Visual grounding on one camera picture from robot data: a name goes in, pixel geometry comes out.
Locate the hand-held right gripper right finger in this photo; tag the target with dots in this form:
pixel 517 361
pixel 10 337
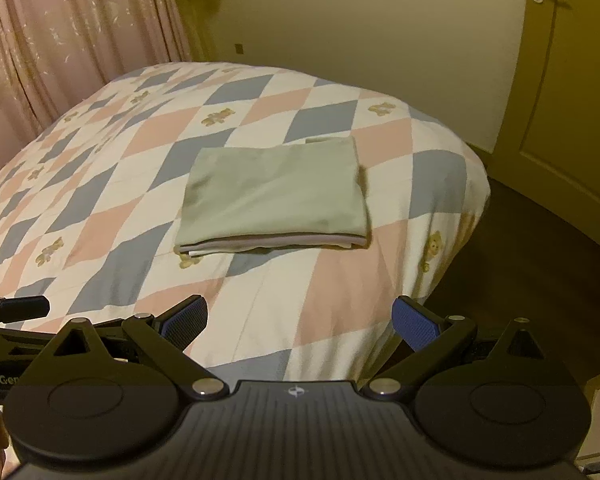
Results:
pixel 417 325

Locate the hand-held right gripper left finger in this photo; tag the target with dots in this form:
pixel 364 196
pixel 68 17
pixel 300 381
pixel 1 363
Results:
pixel 185 322

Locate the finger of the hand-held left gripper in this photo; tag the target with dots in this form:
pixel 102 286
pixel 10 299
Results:
pixel 25 307
pixel 20 339

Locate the light green cloth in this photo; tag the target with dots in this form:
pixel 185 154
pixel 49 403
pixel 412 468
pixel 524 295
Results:
pixel 275 195

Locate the folded purple cloth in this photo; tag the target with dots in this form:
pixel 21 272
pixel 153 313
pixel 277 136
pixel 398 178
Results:
pixel 300 240

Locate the checkered teddy bear quilt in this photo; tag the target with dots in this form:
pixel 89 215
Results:
pixel 130 160

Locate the yellow wooden door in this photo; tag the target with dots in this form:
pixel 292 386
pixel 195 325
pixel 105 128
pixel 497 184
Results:
pixel 565 110

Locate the pink curtain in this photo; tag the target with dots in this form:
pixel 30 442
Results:
pixel 55 35

